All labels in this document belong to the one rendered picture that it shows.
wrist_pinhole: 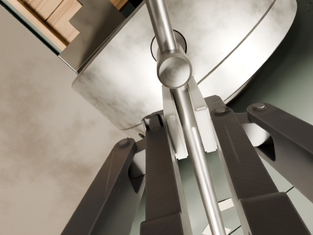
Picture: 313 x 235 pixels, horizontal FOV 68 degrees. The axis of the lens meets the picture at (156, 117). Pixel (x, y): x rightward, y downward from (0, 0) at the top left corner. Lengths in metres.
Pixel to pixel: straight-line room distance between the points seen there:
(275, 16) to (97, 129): 1.43
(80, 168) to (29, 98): 0.58
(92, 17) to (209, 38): 0.18
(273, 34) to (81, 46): 0.24
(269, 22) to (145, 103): 0.15
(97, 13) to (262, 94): 0.24
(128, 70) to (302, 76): 0.18
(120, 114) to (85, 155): 1.43
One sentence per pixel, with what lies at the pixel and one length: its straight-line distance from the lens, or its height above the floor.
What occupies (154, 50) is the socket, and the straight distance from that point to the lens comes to 0.23.
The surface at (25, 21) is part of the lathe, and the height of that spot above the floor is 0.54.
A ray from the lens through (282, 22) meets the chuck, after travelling 0.29.
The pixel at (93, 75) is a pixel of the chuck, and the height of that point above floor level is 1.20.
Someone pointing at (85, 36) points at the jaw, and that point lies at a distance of 0.36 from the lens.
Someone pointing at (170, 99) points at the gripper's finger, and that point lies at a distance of 0.16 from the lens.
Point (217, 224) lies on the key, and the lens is 0.21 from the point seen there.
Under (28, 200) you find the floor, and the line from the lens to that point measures 2.04.
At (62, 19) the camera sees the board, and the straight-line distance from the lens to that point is 0.60.
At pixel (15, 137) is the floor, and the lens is 1.80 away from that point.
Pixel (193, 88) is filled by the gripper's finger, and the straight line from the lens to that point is 0.16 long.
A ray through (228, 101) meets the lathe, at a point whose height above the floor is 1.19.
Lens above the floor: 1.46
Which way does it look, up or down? 69 degrees down
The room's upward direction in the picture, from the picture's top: 167 degrees clockwise
